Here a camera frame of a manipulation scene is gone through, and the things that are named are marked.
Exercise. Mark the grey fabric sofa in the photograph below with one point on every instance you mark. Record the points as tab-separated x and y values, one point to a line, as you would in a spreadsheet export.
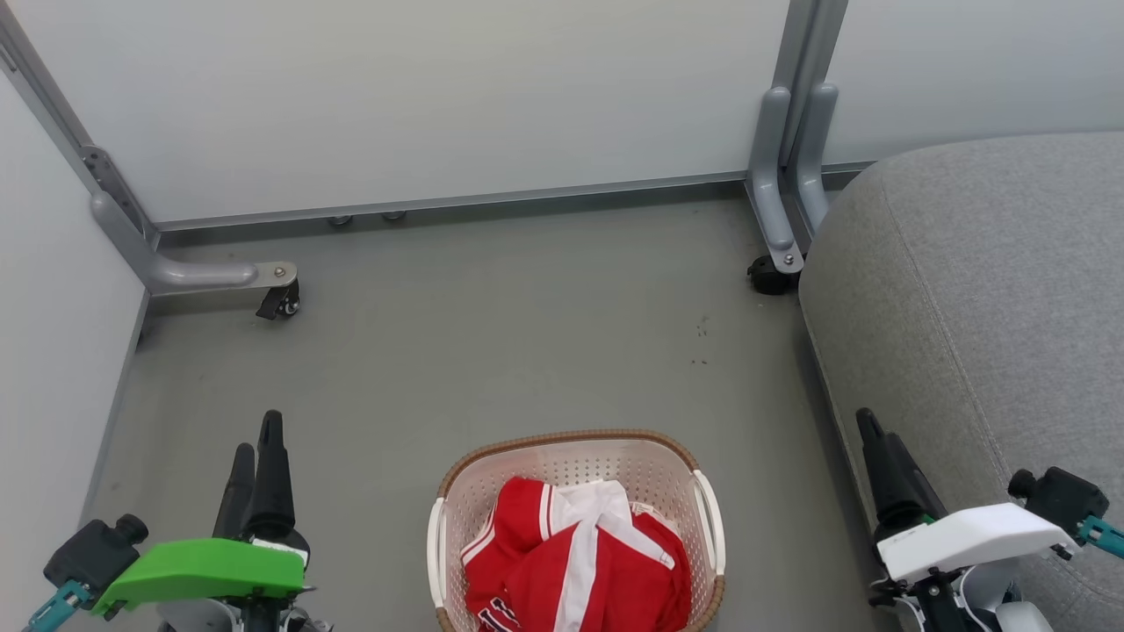
983	333

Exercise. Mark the wide white partition panel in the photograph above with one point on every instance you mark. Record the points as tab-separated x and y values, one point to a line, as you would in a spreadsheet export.
421	96

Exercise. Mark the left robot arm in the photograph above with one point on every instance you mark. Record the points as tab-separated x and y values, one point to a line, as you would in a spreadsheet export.
250	616

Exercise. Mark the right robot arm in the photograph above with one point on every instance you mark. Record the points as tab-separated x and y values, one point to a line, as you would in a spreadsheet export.
975	601

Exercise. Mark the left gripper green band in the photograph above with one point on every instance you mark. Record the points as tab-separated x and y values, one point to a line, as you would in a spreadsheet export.
202	566

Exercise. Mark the black caster wheel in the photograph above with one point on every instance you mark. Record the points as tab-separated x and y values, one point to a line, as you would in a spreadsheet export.
283	303
769	277

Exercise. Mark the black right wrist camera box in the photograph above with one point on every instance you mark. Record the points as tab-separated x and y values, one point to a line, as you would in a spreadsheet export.
1058	499

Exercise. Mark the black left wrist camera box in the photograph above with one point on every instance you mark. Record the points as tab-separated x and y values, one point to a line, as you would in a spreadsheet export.
92	553

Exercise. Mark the red and white jersey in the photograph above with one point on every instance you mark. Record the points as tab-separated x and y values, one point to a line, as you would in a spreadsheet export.
628	570

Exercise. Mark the grey partition support foot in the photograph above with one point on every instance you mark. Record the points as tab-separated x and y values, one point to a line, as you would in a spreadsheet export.
777	175
189	274

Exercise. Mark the red garment with white stripes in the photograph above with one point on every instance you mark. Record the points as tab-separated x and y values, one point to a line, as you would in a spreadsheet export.
518	513

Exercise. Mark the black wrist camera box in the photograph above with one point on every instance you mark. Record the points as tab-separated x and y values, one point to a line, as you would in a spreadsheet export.
1058	499
92	553

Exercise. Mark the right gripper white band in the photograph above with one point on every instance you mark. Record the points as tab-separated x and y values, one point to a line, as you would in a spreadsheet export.
966	535

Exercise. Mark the white perforated laundry basket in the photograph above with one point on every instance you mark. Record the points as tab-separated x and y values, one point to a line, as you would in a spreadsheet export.
645	470

